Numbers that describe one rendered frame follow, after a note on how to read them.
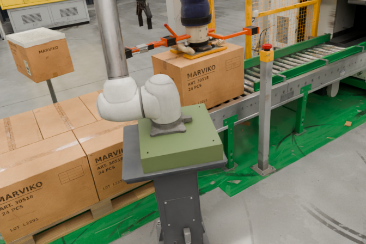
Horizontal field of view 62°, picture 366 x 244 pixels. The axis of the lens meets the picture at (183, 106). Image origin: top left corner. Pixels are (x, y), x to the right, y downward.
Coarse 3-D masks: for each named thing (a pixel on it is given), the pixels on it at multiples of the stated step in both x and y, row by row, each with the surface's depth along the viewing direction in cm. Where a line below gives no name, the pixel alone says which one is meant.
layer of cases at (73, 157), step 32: (96, 96) 278; (0, 128) 240; (32, 128) 235; (64, 128) 231; (96, 128) 226; (0, 160) 200; (32, 160) 197; (64, 160) 193; (96, 160) 202; (0, 192) 176; (32, 192) 186; (64, 192) 198; (96, 192) 211; (0, 224) 183; (32, 224) 194
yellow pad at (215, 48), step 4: (212, 44) 230; (196, 48) 224; (208, 48) 230; (212, 48) 229; (216, 48) 230; (220, 48) 230; (224, 48) 232; (196, 52) 224; (200, 52) 223; (204, 52) 224; (208, 52) 225; (212, 52) 227; (184, 56) 224; (188, 56) 220; (192, 56) 219; (196, 56) 220; (200, 56) 222
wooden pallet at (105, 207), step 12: (120, 192) 221; (132, 192) 238; (144, 192) 236; (96, 204) 214; (108, 204) 219; (120, 204) 227; (72, 216) 207; (84, 216) 220; (96, 216) 217; (60, 228) 212; (72, 228) 211; (24, 240) 194; (36, 240) 205; (48, 240) 204
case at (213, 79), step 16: (240, 48) 234; (160, 64) 230; (176, 64) 214; (192, 64) 213; (208, 64) 221; (224, 64) 230; (240, 64) 240; (176, 80) 217; (192, 80) 218; (208, 80) 226; (224, 80) 236; (240, 80) 246; (192, 96) 223; (208, 96) 232; (224, 96) 242
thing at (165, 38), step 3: (165, 36) 222; (168, 36) 224; (171, 36) 222; (174, 36) 218; (162, 39) 218; (165, 39) 215; (168, 39) 214; (171, 39) 215; (174, 39) 217; (168, 42) 216; (171, 42) 217; (174, 42) 218; (162, 45) 221; (165, 45) 218; (168, 45) 216; (171, 45) 217
